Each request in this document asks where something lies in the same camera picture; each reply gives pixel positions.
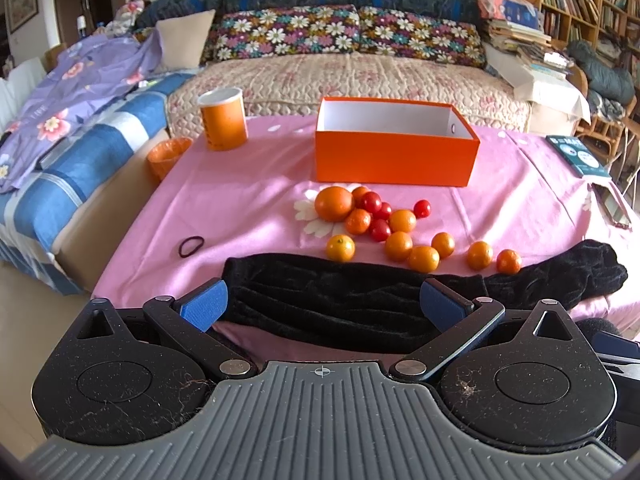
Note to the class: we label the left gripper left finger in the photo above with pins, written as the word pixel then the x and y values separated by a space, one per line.
pixel 185 323

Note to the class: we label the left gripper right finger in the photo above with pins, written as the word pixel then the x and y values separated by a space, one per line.
pixel 462 324

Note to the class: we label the small tangerine far right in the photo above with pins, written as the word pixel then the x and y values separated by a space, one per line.
pixel 508 262

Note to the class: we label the black velvet cloth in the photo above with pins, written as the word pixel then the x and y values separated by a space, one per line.
pixel 366 307

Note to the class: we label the pink tablecloth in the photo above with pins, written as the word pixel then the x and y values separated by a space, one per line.
pixel 259 199

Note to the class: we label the red cherry tomato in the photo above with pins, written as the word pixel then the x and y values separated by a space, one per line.
pixel 379 230
pixel 370 202
pixel 422 209
pixel 384 212

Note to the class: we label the small tangerine front left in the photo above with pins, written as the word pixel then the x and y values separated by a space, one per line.
pixel 340 248

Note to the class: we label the small tangerine behind orange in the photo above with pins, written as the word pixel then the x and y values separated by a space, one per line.
pixel 358 193

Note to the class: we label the orange mesh basket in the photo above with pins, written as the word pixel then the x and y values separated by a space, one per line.
pixel 163 157

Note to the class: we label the large orange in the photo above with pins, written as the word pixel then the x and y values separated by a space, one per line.
pixel 334 204

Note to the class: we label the blue white striped blanket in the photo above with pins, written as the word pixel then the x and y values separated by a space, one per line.
pixel 66 221

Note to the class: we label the orange cardboard box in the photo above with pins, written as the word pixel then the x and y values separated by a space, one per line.
pixel 387 141

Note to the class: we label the teal book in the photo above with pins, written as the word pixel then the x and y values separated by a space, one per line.
pixel 577 156

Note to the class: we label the orange white cup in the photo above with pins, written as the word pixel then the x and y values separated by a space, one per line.
pixel 223 116

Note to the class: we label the wicker chair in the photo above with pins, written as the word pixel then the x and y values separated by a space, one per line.
pixel 607 127

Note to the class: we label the floral quilted bedspread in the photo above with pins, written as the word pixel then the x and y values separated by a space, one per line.
pixel 295 85

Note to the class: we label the purple floral blanket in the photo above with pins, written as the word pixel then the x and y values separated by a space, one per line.
pixel 89 75

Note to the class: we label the dark teal clothing pile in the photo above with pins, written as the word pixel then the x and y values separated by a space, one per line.
pixel 613 83

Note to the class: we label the beige cushion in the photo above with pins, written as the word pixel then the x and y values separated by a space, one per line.
pixel 183 40

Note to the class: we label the floral pillow right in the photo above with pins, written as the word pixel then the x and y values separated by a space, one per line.
pixel 408 35

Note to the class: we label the floral pillow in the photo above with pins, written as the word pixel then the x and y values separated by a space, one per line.
pixel 279 32
pixel 408 35

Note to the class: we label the stack of books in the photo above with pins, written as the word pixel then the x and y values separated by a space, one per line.
pixel 513 26

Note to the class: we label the floral pillow left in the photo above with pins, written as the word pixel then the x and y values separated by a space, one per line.
pixel 279 32

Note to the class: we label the wooden bookshelf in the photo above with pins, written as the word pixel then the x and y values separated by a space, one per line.
pixel 592 20

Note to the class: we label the framed picture on wall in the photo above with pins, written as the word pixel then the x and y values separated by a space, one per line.
pixel 19 12

